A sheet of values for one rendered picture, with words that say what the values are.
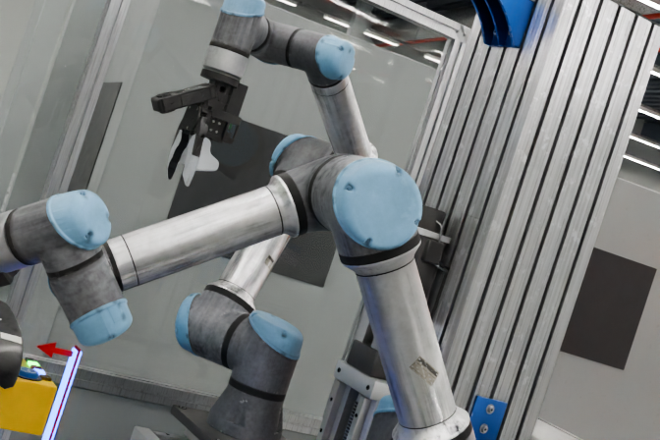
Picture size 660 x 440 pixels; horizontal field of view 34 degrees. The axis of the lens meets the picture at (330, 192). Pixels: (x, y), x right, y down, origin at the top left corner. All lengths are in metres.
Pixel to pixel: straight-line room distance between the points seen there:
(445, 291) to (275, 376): 0.39
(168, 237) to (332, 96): 0.63
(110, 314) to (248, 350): 0.76
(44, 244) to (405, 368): 0.52
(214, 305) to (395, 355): 0.73
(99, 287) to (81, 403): 1.15
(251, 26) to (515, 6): 0.47
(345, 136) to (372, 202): 0.71
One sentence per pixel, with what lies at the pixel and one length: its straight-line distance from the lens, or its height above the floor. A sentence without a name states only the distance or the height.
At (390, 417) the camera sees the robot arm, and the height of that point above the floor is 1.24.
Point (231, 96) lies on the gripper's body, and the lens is 1.97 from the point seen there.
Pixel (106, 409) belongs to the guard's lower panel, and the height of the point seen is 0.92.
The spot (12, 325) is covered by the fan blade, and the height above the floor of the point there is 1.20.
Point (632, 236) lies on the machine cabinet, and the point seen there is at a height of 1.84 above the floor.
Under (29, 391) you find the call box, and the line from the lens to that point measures 1.95.
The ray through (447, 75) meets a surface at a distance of 2.75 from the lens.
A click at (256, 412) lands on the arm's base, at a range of 2.12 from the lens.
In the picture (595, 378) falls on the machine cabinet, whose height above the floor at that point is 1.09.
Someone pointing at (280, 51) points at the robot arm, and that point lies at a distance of 2.01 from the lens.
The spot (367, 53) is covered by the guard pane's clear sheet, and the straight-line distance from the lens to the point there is 2.65.
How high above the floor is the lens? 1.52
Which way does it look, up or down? level
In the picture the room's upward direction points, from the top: 18 degrees clockwise
